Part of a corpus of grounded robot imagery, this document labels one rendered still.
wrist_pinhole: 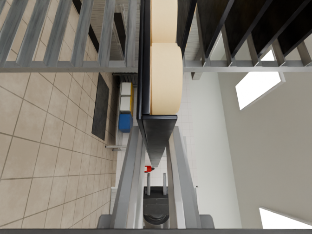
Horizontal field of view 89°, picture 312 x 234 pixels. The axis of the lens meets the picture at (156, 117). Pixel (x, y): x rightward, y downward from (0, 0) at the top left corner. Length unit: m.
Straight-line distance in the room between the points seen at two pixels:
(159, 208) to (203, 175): 3.81
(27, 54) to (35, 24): 0.14
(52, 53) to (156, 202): 0.62
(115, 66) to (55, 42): 0.25
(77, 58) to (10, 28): 0.31
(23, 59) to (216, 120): 4.39
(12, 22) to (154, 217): 0.88
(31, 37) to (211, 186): 4.20
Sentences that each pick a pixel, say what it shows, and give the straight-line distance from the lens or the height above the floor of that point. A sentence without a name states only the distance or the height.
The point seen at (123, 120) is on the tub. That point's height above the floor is 0.33.
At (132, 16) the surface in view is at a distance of 0.75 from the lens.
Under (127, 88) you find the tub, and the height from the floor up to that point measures 0.38.
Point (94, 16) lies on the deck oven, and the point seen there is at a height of 0.23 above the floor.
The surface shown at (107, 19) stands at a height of 0.86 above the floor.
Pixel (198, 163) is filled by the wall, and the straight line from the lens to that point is 4.31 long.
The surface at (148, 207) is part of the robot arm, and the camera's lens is 0.55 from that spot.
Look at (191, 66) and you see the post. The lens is 0.60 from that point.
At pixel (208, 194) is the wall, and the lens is 4.39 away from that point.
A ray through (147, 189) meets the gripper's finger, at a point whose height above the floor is 1.02.
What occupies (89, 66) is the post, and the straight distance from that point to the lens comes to 0.63.
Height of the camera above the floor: 1.04
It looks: 1 degrees up
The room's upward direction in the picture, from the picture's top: 90 degrees clockwise
